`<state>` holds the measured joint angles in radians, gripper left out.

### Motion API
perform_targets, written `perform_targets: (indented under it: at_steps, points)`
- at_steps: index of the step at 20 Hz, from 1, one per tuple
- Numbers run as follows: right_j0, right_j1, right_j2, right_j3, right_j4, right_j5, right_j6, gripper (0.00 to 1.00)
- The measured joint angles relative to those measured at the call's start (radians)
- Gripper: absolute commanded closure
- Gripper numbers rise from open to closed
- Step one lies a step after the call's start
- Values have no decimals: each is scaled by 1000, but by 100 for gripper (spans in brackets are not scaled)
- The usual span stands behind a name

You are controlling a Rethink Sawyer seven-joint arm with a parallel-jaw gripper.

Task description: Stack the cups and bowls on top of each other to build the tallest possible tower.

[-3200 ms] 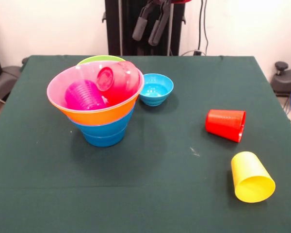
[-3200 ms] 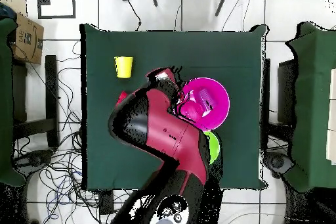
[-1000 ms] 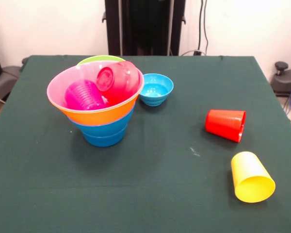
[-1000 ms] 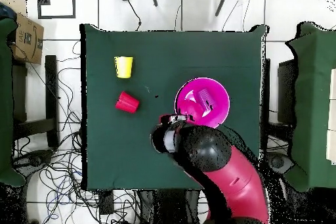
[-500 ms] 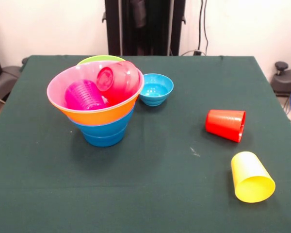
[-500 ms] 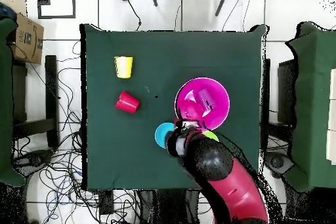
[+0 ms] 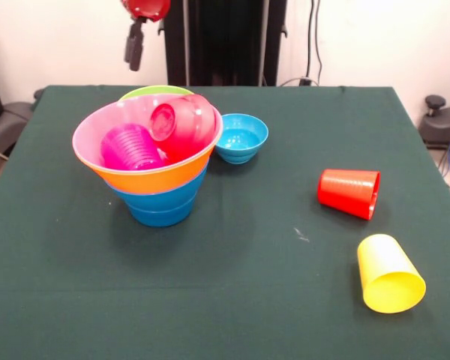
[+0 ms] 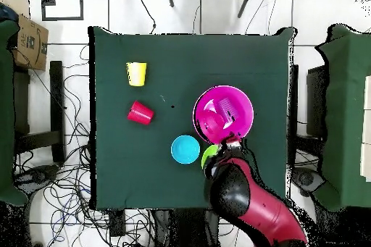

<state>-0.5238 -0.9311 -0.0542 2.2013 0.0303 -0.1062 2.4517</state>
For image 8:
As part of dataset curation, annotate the purple cup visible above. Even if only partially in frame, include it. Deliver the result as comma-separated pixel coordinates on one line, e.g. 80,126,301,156
217,98,240,122

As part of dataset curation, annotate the large pink bowl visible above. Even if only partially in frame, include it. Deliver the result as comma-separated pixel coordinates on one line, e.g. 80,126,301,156
192,85,255,145

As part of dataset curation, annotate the red cup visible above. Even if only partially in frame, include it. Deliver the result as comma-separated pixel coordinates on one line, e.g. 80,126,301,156
126,100,155,126

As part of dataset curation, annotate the green bowl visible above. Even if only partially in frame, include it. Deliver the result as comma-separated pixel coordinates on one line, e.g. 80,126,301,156
201,144,220,169

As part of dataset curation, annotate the small light blue bowl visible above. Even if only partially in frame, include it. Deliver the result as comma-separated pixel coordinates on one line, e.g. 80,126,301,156
170,135,201,165

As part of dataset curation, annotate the black chair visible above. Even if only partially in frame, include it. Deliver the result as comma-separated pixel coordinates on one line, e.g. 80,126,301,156
306,65,330,138

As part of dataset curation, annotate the dark green tablecloth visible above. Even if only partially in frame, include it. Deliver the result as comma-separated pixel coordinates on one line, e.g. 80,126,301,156
88,25,298,211

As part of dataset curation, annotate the yellow cup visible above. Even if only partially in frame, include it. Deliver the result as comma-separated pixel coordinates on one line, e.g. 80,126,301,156
125,62,148,88

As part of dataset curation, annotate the green clothed side table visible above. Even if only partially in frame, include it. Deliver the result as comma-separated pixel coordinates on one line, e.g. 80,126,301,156
0,19,30,207
314,23,371,213

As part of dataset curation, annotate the black power adapter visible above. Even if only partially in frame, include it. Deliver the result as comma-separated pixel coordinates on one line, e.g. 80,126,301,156
109,210,126,237

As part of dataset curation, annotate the cardboard box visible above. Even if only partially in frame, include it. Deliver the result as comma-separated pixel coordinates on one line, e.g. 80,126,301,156
11,13,49,72

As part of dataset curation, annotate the black pedestal leg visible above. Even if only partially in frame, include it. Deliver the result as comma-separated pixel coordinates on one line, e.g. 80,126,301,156
291,167,324,194
14,164,60,190

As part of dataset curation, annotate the black cable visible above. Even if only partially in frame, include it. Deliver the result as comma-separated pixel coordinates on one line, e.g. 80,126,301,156
136,0,157,35

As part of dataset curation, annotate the tangle of cables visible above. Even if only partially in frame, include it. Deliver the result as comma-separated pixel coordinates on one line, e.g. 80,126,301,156
14,45,151,247

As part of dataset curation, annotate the black stool frame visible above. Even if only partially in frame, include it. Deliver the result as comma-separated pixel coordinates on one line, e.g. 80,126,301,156
12,60,66,164

